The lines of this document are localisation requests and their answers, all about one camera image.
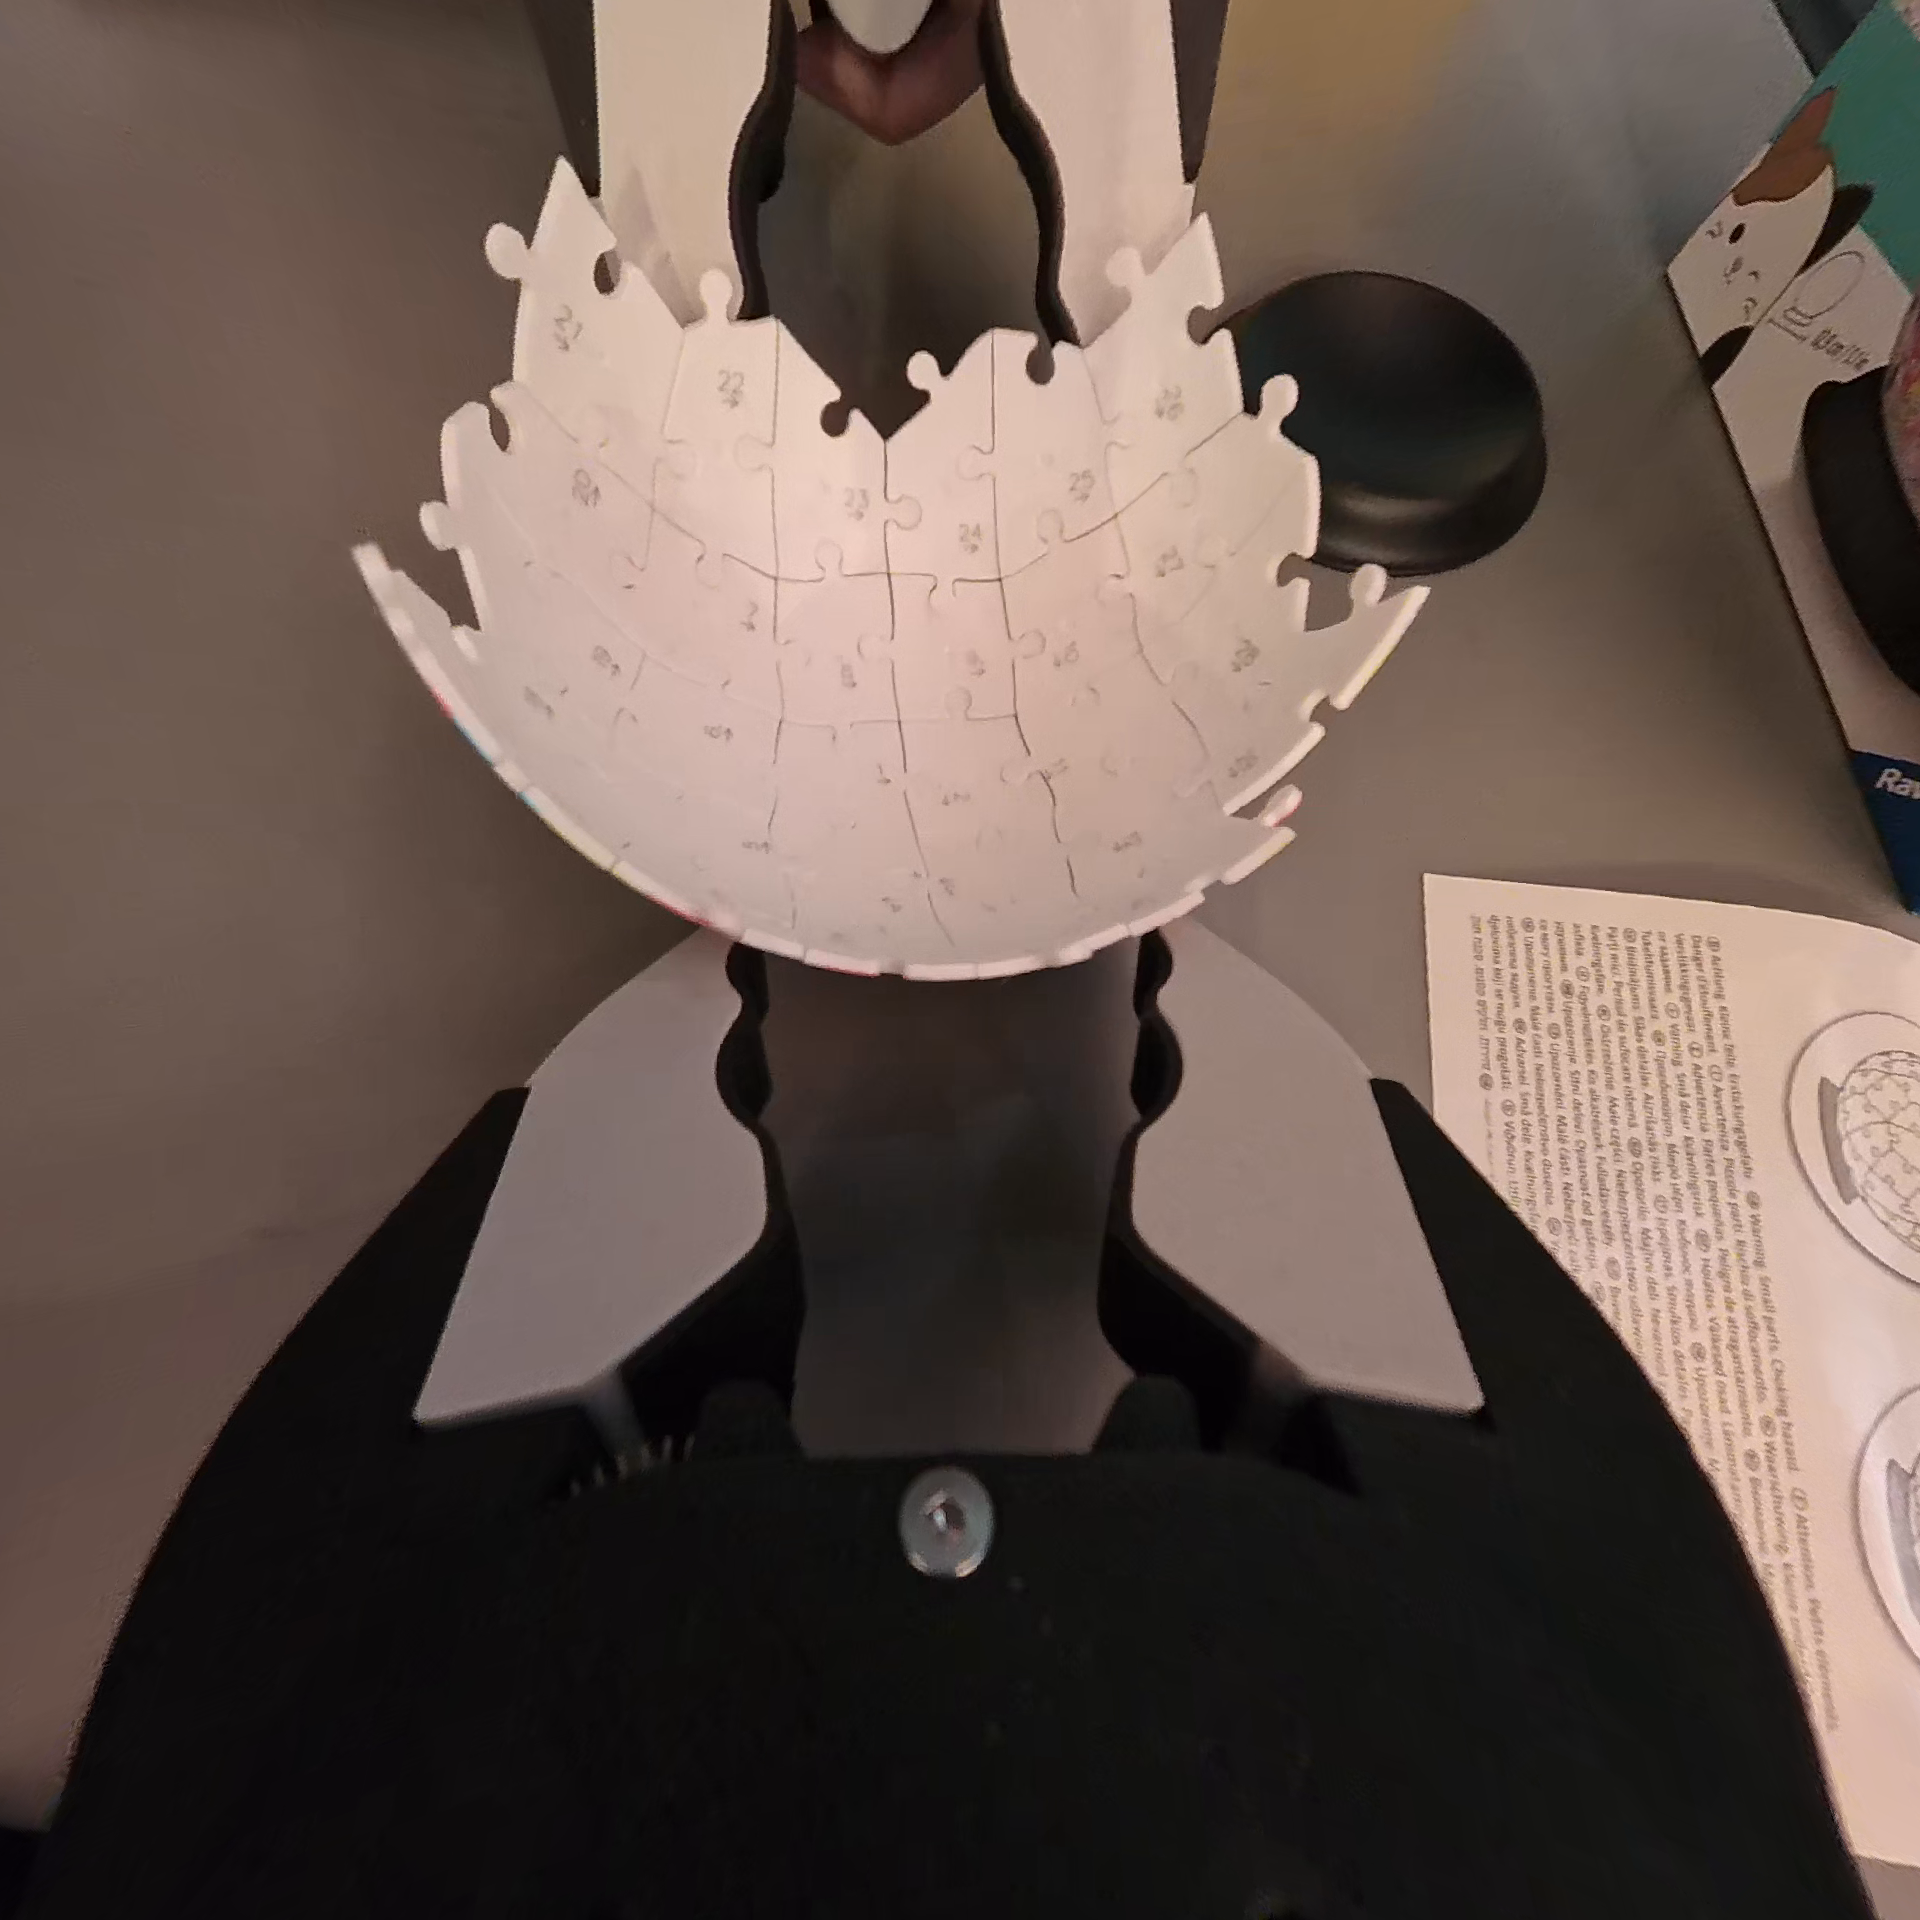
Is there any white instruction leaflet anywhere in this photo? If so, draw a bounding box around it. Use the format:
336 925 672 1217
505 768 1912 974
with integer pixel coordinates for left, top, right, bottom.
1425 870 1920 1866

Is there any colourful puzzle box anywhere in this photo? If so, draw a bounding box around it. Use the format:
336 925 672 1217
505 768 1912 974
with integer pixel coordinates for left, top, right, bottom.
1664 76 1920 916

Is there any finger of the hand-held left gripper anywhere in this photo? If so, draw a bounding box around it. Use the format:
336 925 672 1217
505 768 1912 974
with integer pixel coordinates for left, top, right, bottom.
960 0 1232 346
586 0 808 326

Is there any assembled white puzzle section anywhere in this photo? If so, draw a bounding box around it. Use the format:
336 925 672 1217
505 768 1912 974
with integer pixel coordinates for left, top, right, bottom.
352 159 1433 982

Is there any black round ball stand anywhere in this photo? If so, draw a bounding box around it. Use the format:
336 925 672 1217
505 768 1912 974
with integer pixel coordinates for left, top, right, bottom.
1226 271 1553 584

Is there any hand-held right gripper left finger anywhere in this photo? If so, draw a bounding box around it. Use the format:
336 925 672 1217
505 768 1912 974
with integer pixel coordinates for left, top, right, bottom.
412 929 808 1430

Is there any person's left hand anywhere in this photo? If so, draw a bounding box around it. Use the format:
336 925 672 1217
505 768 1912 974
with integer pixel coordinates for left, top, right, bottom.
786 0 986 143

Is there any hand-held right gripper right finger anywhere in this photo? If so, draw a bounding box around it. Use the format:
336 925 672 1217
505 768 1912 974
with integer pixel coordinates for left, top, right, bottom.
1095 925 1489 1416

